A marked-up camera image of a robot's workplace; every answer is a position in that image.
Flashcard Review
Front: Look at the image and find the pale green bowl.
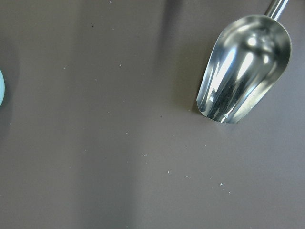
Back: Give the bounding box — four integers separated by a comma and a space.
0, 70, 5, 106

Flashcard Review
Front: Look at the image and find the metal scoop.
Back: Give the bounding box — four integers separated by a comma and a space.
196, 0, 292, 124

